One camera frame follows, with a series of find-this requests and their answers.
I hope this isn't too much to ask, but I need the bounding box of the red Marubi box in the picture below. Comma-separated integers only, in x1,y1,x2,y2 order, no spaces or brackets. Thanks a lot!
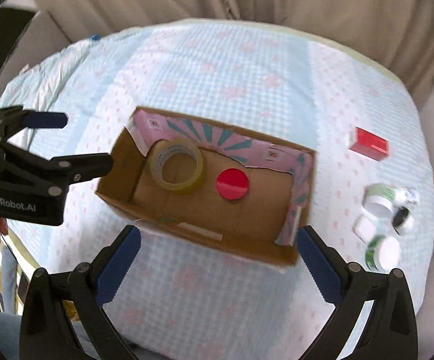
349,127,389,162

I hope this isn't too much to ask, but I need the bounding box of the white bottle blue label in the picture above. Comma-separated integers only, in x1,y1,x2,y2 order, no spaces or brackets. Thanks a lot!
390,186,420,207

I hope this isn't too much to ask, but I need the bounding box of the green jar white lid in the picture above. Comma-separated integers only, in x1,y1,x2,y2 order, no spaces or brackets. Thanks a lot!
364,234,401,273

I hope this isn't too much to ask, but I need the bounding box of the white crumpled blanket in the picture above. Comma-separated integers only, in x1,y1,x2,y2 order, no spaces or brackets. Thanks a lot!
0,39,98,121

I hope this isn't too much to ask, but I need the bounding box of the clear tape roll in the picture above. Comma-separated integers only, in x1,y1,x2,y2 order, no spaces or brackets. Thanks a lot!
149,139,205,193

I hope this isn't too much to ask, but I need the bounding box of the grey headboard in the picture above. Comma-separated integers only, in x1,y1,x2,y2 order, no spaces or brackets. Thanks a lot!
0,10,71,82

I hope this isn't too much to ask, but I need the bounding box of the small white black bottle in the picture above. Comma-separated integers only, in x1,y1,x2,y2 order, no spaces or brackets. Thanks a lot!
353,206,417,243

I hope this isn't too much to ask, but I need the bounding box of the green label white jar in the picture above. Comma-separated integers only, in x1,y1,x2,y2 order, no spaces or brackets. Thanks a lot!
363,184,395,219

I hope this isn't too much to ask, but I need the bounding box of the red round lid jar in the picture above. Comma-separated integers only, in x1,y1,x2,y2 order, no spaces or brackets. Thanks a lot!
215,168,249,201

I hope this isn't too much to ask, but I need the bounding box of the cardboard box pink lining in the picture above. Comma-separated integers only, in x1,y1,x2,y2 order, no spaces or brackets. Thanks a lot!
97,107,315,267

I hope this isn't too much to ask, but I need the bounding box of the beige curtain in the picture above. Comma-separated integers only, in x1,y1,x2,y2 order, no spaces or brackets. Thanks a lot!
35,0,434,103

